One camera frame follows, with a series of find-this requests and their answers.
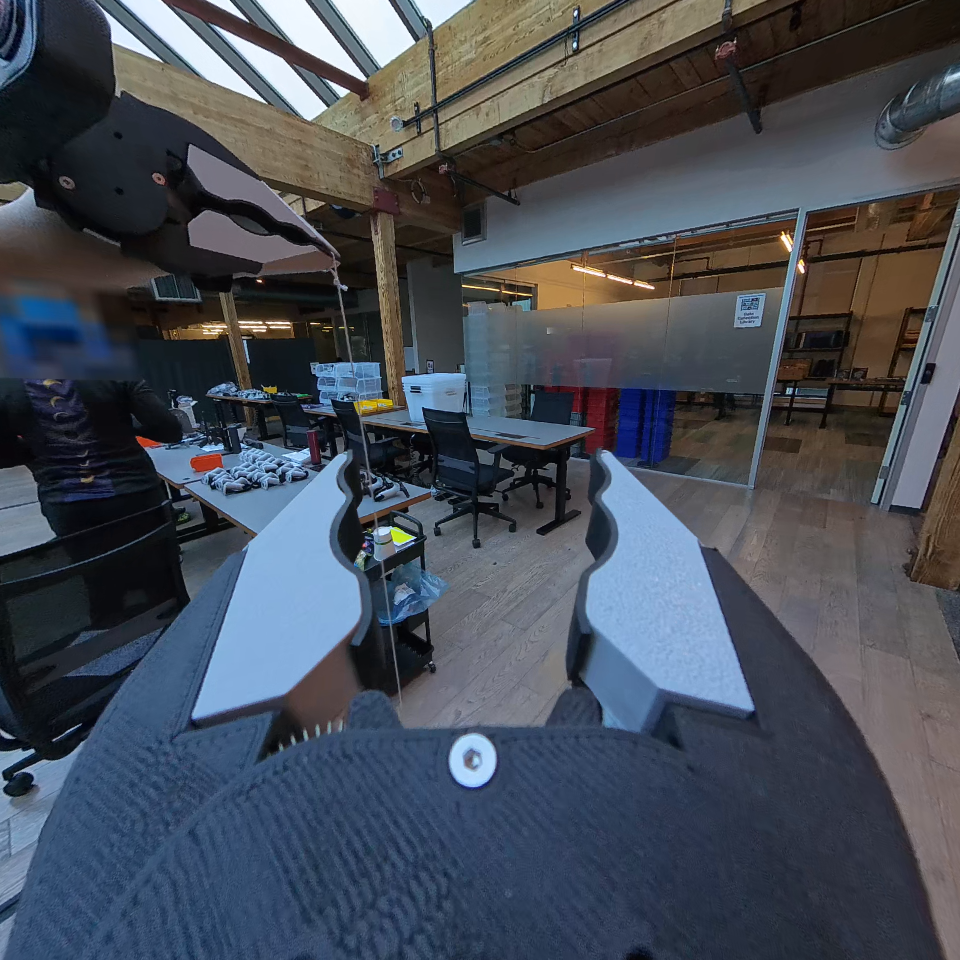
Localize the wooden support post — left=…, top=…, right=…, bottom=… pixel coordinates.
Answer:
left=219, top=292, right=253, bottom=391
left=909, top=420, right=960, bottom=591
left=369, top=212, right=408, bottom=406

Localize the grey office desk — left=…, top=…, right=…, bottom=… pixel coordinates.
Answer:
left=303, top=405, right=595, bottom=535
left=146, top=438, right=432, bottom=537

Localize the stack of blue crates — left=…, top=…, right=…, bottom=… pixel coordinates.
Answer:
left=615, top=386, right=678, bottom=468

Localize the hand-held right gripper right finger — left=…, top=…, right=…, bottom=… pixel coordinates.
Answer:
left=566, top=450, right=756, bottom=733

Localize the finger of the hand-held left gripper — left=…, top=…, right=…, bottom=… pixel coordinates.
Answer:
left=186, top=208, right=342, bottom=281
left=182, top=142, right=341, bottom=255

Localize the glass door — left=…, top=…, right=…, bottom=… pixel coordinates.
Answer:
left=872, top=198, right=960, bottom=511

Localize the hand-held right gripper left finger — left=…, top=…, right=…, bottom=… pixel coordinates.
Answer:
left=191, top=452, right=375, bottom=727

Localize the silver ventilation duct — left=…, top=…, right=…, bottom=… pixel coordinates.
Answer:
left=874, top=63, right=960, bottom=150

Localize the metal shelf unit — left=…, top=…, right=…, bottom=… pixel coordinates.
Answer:
left=780, top=311, right=854, bottom=376

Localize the dark table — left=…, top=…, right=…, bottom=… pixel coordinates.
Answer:
left=823, top=377, right=906, bottom=430

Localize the clear plastic bag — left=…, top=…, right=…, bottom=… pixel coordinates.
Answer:
left=373, top=562, right=450, bottom=627

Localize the black utility cart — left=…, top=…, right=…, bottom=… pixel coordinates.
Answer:
left=351, top=510, right=438, bottom=695

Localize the person's left hand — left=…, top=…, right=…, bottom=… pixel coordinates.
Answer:
left=0, top=189, right=153, bottom=298

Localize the stack of red crates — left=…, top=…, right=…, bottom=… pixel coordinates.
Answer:
left=568, top=386, right=621, bottom=456

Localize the white yoyo string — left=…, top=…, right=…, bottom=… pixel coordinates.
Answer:
left=330, top=253, right=405, bottom=710

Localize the pile of grey handheld devices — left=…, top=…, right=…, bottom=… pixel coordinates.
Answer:
left=201, top=447, right=310, bottom=498

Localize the black office chair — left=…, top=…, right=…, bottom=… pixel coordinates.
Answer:
left=500, top=390, right=576, bottom=511
left=421, top=407, right=519, bottom=549
left=0, top=498, right=192, bottom=798
left=330, top=399, right=410, bottom=481

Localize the stack of clear bins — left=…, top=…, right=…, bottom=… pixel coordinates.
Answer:
left=462, top=300, right=528, bottom=418

